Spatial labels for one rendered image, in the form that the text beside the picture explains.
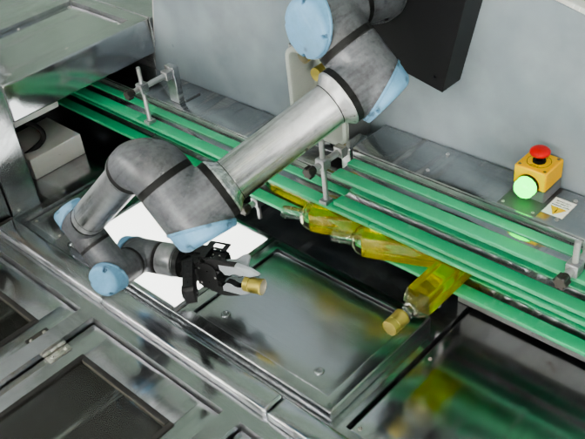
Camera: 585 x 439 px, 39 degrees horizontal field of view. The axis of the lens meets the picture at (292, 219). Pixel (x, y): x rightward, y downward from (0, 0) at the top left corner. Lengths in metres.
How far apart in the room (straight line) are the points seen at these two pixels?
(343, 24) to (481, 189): 0.46
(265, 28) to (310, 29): 0.59
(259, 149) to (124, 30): 1.04
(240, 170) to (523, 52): 0.59
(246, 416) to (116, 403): 0.30
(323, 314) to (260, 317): 0.14
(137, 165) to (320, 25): 0.41
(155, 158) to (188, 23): 0.93
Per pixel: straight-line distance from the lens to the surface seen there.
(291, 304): 1.90
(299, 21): 1.56
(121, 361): 1.92
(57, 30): 2.57
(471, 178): 1.77
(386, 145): 1.88
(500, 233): 1.66
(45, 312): 2.11
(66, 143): 2.59
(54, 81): 2.36
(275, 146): 1.50
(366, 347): 1.79
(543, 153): 1.68
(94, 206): 1.70
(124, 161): 1.51
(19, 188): 2.40
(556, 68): 1.65
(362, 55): 1.54
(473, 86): 1.77
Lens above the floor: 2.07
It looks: 33 degrees down
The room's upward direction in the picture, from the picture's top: 126 degrees counter-clockwise
